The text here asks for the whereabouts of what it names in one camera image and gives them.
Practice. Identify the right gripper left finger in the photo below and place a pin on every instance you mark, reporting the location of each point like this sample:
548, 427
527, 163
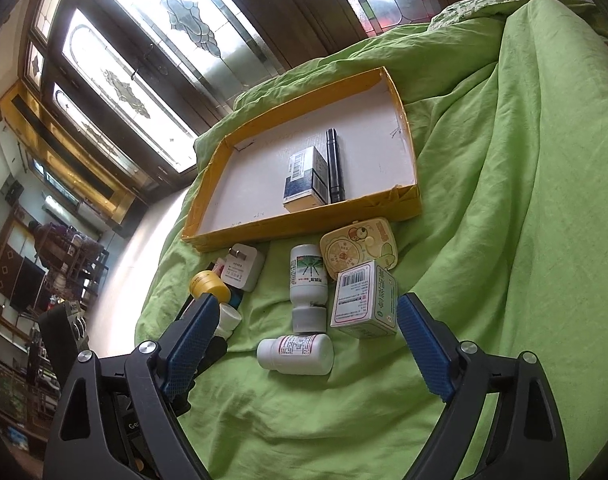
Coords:
118, 417

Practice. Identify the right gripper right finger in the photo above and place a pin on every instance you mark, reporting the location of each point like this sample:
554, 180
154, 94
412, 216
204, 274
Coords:
526, 439

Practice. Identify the small white pill bottle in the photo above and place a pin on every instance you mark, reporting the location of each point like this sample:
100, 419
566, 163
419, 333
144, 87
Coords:
229, 320

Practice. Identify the yellow round jar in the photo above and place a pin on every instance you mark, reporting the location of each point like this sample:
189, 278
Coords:
208, 282

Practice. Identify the white bottle red label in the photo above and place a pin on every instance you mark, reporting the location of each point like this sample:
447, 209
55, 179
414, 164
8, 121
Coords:
302, 355

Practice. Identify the white power adapter plug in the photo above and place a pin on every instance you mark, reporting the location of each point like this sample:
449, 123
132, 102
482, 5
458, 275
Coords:
243, 264

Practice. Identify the green white medicine box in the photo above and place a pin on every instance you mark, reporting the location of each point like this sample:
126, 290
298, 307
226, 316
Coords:
365, 301

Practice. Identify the white bottle green label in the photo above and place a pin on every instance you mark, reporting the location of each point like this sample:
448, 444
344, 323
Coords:
308, 290

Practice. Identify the yellow cartoon tin case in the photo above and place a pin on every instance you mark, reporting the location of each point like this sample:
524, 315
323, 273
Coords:
360, 242

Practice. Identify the yellow cardboard tray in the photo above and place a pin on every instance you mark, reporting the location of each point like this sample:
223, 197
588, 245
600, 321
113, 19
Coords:
340, 153

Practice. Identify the blue white medicine box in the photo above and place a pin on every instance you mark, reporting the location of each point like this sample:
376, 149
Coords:
306, 185

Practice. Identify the black pen in tray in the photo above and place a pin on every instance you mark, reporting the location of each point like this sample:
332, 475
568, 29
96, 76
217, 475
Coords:
336, 186

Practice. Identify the green bed sheet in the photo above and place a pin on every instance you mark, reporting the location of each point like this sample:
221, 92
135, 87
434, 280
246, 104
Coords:
509, 117

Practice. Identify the wooden glass door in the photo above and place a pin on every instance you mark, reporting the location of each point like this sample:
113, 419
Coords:
118, 90

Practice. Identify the green patterned pillow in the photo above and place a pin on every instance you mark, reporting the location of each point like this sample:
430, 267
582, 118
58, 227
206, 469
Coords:
467, 9

